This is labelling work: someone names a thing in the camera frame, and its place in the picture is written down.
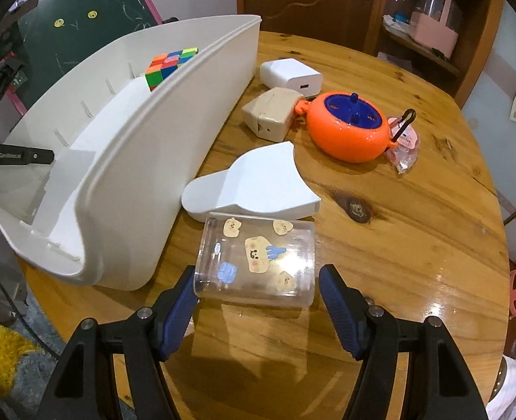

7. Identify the multicolour puzzle cube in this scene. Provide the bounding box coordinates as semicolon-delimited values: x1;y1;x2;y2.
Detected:
144;47;198;92

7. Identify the white cube charger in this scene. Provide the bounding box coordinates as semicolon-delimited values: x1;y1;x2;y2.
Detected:
259;58;323;99

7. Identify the white plastic storage bin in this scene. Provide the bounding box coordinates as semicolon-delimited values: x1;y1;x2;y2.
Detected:
0;14;263;292

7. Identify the wooden shelf unit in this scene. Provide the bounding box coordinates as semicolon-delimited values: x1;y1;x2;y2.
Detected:
363;0;504;108

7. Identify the clear plastic container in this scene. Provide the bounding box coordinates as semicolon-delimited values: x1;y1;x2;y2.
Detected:
416;0;446;22

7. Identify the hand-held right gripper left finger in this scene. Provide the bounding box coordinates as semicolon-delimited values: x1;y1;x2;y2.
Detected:
35;265;200;420

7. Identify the pink correction tape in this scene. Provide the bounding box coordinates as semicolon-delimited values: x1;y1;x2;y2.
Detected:
387;116;420;176

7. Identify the clear plastic box with stickers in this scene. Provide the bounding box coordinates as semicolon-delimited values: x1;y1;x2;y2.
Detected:
193;216;316;308

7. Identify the grey rug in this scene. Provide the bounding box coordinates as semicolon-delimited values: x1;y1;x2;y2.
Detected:
0;291;70;420

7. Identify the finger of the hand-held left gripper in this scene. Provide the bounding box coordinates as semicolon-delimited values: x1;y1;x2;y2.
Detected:
0;141;55;171

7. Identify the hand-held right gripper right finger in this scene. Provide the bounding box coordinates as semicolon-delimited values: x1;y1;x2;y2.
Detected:
319;264;490;420

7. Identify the orange round toy blue top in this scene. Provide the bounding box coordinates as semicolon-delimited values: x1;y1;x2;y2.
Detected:
294;91;392;163

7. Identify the floral glass wardrobe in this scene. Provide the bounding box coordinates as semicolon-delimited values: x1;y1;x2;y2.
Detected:
459;0;516;263

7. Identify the black carabiner clip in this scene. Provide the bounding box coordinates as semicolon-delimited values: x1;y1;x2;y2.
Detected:
387;108;417;145

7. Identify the beige plug adapter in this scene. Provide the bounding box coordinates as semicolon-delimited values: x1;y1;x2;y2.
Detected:
241;87;305;143

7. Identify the white plastic scoop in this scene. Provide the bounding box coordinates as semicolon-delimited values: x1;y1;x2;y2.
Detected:
181;141;322;219

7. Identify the yellow fuzzy cloth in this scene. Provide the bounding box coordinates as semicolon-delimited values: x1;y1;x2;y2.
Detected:
0;326;37;397

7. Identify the pink basket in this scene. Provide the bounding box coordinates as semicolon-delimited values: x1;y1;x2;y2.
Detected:
408;0;463;58

